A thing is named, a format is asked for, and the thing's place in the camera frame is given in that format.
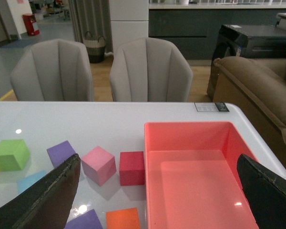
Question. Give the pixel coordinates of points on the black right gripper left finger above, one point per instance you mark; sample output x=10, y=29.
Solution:
x=47, y=203

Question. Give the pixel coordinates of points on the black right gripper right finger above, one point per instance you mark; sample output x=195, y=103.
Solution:
x=265, y=192

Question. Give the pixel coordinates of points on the light blue foam cube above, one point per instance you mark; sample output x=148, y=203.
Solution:
x=25, y=183

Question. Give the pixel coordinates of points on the purple foam cube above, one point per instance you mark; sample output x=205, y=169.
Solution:
x=88, y=220
x=60, y=152

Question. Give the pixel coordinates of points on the green foam cube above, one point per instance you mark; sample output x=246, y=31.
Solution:
x=14, y=155

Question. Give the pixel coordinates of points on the pink foam cube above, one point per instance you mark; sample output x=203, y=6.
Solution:
x=99, y=165

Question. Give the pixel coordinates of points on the orange foam cube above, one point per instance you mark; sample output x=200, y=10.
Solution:
x=123, y=219

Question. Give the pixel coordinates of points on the pink plastic tray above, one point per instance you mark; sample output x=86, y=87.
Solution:
x=191, y=176

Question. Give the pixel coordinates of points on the red foam cube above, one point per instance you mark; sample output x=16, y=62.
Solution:
x=132, y=168

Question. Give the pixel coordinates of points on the brown sofa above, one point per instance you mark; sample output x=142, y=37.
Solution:
x=258, y=88

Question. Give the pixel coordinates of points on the white label sticker on table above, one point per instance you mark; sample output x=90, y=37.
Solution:
x=211, y=107

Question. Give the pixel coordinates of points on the left grey upholstered chair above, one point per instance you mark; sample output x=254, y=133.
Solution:
x=54, y=70

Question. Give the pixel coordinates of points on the grey upholstered chair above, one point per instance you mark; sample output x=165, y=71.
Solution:
x=54, y=70
x=150, y=70

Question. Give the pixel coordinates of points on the black washing machine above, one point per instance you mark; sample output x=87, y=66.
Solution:
x=248, y=41

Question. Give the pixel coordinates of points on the woven laundry basket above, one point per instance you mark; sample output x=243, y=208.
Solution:
x=95, y=46

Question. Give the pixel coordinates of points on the right grey upholstered chair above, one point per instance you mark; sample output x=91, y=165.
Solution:
x=150, y=70

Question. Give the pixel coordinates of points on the red box in background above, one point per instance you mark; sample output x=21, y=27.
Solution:
x=31, y=24

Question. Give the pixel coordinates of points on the dark grey kitchen counter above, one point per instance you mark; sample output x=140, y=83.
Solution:
x=194, y=28

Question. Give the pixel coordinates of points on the grey curtain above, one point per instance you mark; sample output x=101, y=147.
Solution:
x=92, y=16

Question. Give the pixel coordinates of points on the white refrigerator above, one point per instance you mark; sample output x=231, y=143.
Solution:
x=129, y=21

